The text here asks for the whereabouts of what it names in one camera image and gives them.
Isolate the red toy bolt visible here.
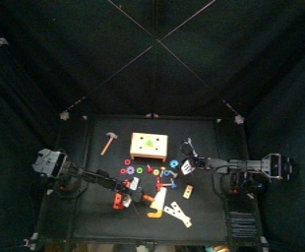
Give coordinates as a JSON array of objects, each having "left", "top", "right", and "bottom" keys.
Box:
[{"left": 153, "top": 177, "right": 171, "bottom": 193}]

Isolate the toy hammer with orange handle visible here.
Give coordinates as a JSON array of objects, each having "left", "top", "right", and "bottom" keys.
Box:
[{"left": 100, "top": 131, "right": 118, "bottom": 157}]

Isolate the cream perforated wooden strip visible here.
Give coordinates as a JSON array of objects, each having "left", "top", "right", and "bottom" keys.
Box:
[
  {"left": 169, "top": 201, "right": 192, "bottom": 228},
  {"left": 161, "top": 205, "right": 191, "bottom": 227}
]

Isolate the grey table clamp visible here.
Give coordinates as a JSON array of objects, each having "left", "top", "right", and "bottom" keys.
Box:
[{"left": 22, "top": 231, "right": 40, "bottom": 252}]

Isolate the wooden toy workbench box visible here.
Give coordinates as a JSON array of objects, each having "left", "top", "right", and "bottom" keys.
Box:
[{"left": 128, "top": 132, "right": 169, "bottom": 162}]

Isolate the small yellow perforated plate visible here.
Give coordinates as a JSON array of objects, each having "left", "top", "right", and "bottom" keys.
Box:
[{"left": 181, "top": 184, "right": 193, "bottom": 200}]

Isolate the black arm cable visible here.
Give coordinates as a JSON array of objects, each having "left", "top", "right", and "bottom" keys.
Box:
[{"left": 208, "top": 164, "right": 231, "bottom": 211}]

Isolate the black orange toy screwdriver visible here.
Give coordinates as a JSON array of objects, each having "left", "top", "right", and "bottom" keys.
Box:
[{"left": 129, "top": 191, "right": 156, "bottom": 204}]

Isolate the grey toy wrench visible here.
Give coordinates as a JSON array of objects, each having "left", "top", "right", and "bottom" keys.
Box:
[{"left": 183, "top": 137, "right": 197, "bottom": 158}]

